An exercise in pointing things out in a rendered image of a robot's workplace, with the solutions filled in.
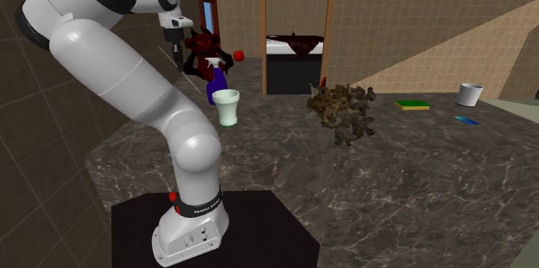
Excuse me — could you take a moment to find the dark red horned figure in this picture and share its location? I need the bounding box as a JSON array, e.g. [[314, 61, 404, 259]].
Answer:
[[183, 25, 235, 83]]

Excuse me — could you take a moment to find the purple spray bottle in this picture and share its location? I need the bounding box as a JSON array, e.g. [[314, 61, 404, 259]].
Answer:
[[205, 57, 230, 106]]

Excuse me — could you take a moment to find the pale green cup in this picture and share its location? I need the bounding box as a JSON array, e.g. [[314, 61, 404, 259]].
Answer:
[[212, 88, 241, 128]]

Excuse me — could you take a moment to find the dark cabinet with white top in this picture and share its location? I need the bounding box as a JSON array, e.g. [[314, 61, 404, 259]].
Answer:
[[265, 30, 326, 95]]

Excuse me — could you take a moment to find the brown dried leafy plant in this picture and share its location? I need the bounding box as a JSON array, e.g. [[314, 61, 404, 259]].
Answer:
[[306, 83, 377, 148]]

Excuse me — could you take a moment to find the black robot stand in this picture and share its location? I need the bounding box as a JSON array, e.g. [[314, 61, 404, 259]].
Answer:
[[111, 190, 321, 268]]

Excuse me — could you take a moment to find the green and yellow sponge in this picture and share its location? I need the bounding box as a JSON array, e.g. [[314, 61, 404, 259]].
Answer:
[[394, 99, 432, 112]]

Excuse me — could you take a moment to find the white cup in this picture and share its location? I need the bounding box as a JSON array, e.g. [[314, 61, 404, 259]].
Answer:
[[454, 82, 485, 108]]

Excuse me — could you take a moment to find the blue pen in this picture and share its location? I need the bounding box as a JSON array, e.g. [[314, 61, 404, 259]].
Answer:
[[453, 115, 480, 126]]

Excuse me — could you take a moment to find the wooden door frame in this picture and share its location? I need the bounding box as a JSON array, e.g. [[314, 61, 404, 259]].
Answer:
[[258, 0, 339, 96]]

